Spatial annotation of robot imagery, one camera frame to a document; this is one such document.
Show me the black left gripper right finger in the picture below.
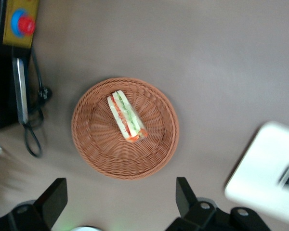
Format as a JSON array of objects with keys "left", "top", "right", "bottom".
[{"left": 166, "top": 177, "right": 232, "bottom": 231}]

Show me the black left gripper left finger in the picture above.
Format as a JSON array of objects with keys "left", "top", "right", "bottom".
[{"left": 7, "top": 178, "right": 68, "bottom": 231}]

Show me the triangle sandwich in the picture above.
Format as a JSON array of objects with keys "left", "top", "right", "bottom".
[{"left": 107, "top": 90, "right": 149, "bottom": 144}]

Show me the round brown wicker basket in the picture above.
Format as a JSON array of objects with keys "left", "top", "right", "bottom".
[{"left": 71, "top": 77, "right": 180, "bottom": 180}]

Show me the cream plastic tray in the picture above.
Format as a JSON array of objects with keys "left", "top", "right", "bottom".
[{"left": 224, "top": 121, "right": 289, "bottom": 228}]

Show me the yellow and black control box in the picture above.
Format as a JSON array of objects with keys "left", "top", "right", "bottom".
[{"left": 2, "top": 0, "right": 39, "bottom": 58}]

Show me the red emergency stop button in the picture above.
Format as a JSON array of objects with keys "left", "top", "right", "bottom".
[{"left": 11, "top": 8, "right": 36, "bottom": 39}]

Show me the black power cable with plug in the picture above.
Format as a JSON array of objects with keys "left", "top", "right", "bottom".
[{"left": 23, "top": 47, "right": 53, "bottom": 159}]

